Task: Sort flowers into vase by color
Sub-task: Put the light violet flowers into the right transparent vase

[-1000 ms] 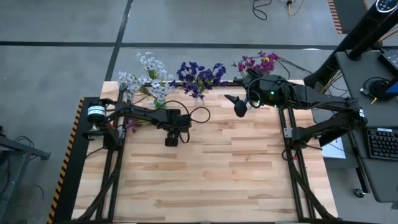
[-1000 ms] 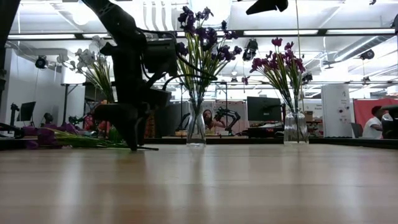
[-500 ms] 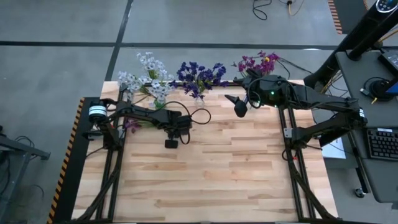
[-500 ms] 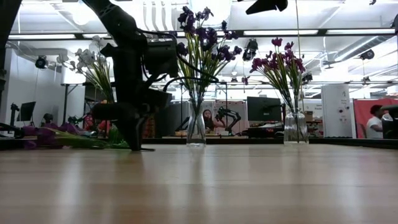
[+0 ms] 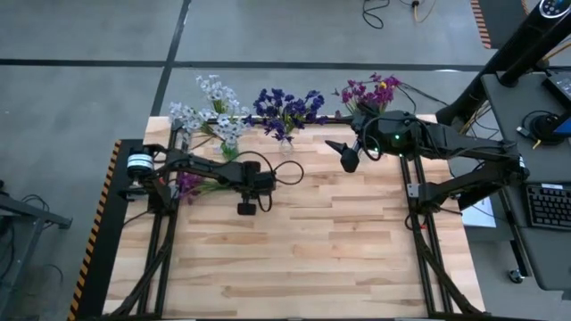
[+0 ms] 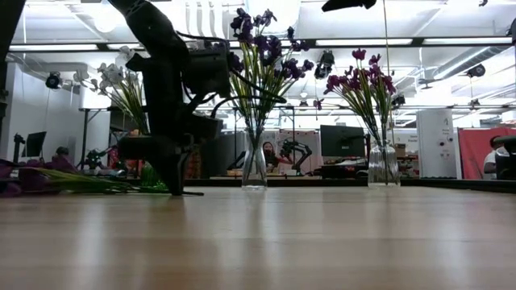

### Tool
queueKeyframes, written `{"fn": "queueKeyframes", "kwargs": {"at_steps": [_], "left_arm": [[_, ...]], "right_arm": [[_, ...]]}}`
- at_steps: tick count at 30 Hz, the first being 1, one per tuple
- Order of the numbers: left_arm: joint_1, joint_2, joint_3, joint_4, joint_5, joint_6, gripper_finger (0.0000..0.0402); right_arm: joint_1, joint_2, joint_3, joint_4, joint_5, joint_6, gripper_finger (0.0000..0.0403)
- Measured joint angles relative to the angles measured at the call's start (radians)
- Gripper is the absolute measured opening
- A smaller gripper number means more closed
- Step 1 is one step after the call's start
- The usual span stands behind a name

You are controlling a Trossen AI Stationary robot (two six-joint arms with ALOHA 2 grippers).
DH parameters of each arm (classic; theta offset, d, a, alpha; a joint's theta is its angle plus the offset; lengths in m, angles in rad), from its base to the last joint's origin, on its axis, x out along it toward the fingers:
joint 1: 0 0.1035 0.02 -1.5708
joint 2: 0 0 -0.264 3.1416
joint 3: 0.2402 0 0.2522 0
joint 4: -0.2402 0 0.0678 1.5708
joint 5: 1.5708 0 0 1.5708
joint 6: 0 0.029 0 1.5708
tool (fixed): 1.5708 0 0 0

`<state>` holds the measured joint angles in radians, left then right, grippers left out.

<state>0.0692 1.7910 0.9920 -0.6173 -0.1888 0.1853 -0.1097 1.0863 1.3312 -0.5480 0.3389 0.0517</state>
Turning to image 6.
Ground person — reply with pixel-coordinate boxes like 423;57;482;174
483;135;505;180
261;140;283;175

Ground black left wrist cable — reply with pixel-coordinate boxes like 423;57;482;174
177;30;288;122

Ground small black monitor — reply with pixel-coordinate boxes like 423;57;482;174
22;130;48;159

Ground white cabinet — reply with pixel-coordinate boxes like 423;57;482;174
416;108;464;180

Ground ribbed clear glass vase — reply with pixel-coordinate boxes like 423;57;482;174
367;139;402;189

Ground smooth clear glass vase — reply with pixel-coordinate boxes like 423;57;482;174
240;128;268;190

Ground purple artificial flower bunch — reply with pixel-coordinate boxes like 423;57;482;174
313;60;384;184
0;155;206;199
352;48;398;184

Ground white artificial flower bunch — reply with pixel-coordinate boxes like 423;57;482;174
74;44;148;136

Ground orange mandala tapestry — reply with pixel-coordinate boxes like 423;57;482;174
106;129;202;180

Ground pink cloth partition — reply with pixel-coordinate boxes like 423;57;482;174
277;130;323;175

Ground red partition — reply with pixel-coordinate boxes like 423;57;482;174
458;127;516;180

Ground green glass vase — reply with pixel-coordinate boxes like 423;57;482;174
139;163;169;190

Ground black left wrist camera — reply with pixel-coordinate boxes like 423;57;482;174
183;43;233;100

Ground black panel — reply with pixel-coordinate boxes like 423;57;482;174
217;132;247;179

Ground black ceiling spotlight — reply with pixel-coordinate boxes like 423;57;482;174
316;50;335;80
466;63;487;79
44;71;64;90

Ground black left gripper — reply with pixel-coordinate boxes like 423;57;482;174
117;54;224;197

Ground black office chair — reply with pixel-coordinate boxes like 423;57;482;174
494;135;516;181

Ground black computer monitor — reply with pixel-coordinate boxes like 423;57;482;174
320;124;367;159

